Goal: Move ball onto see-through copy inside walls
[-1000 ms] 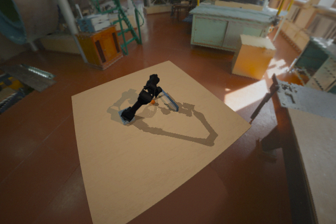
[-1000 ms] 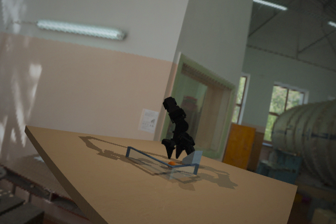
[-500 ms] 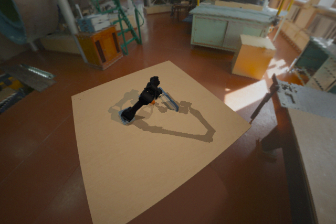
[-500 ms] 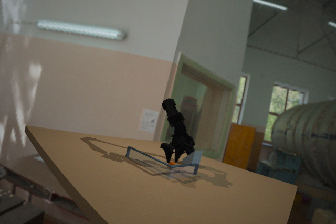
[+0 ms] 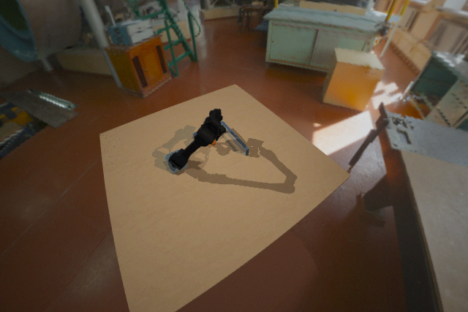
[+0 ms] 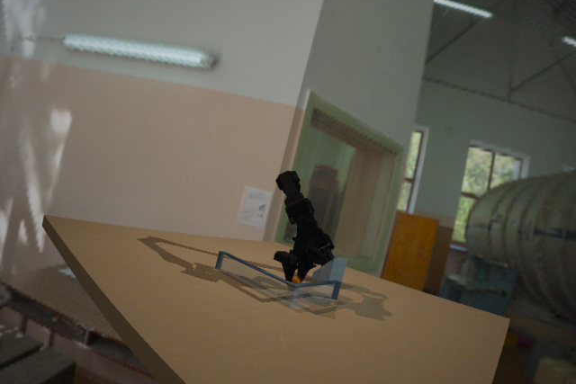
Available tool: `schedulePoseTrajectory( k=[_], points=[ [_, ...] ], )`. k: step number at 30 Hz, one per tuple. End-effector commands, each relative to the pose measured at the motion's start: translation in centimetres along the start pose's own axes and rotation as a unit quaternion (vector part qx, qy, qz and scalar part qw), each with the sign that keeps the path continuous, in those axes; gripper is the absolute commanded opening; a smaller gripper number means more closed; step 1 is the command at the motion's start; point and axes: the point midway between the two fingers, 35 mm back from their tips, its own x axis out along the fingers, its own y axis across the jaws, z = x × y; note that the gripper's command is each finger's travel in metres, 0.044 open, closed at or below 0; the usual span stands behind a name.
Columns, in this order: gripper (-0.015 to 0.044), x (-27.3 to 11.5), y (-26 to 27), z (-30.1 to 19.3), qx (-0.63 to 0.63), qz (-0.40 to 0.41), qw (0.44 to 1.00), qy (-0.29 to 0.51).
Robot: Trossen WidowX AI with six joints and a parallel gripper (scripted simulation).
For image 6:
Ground low clear corner walls with blue edges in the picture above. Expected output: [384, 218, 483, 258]
[216, 252, 341, 308]

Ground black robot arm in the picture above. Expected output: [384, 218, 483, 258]
[275, 171, 335, 266]

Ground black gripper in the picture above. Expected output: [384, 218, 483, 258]
[274, 235, 317, 282]

